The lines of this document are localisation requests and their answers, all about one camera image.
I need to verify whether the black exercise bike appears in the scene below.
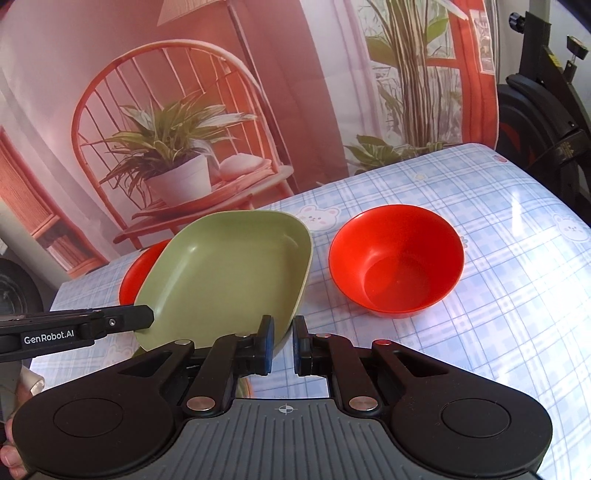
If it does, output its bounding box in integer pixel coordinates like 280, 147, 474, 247
495, 0, 591, 197

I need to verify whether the red plate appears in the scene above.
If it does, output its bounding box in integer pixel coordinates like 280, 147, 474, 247
119, 239, 172, 306

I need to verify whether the dark round object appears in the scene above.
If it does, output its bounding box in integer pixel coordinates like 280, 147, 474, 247
0, 257, 45, 319

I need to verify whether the blue plaid tablecloth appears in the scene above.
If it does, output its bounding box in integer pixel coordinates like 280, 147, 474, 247
30, 143, 591, 480

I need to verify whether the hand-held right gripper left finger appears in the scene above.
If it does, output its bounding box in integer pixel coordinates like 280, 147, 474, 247
116, 315, 275, 415

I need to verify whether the person's left hand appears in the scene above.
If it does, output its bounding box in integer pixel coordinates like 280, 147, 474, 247
0, 418, 26, 480

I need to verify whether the printed backdrop cloth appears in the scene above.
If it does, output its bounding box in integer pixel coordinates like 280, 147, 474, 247
0, 0, 502, 283

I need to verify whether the green square plate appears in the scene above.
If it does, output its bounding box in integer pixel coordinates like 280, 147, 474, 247
133, 210, 315, 358

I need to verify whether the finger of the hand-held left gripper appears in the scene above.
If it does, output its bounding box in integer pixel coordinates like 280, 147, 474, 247
91, 304, 155, 334

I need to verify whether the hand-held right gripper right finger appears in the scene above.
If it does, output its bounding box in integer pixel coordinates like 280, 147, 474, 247
293, 316, 451, 413

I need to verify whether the red plastic bowl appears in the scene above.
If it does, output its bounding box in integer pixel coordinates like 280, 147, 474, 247
328, 206, 465, 317

